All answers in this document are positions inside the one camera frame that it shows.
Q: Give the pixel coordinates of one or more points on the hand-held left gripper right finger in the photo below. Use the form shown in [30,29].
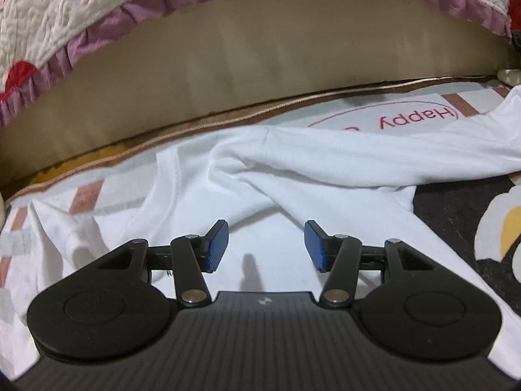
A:
[315,246]

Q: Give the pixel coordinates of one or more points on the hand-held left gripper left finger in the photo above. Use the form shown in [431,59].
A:
[217,246]

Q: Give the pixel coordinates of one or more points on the white t-shirt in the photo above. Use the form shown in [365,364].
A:
[325,159]

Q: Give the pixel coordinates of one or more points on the light printed play mat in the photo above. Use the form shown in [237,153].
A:
[333,108]

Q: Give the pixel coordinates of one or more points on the beige bed base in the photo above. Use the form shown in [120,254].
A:
[244,49]

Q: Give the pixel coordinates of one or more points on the quilted bedspread with purple ruffle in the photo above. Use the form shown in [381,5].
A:
[40,16]

